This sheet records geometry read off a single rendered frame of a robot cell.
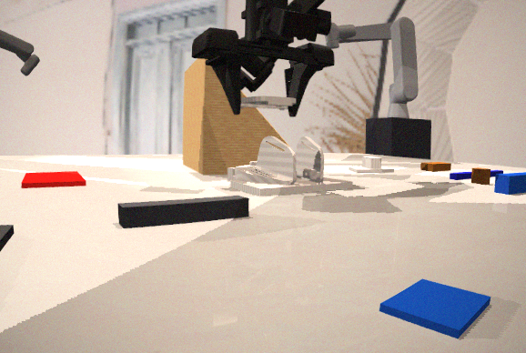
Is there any red flat rectangular plate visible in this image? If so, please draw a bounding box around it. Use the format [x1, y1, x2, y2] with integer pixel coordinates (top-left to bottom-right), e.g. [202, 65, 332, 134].
[21, 171, 86, 188]

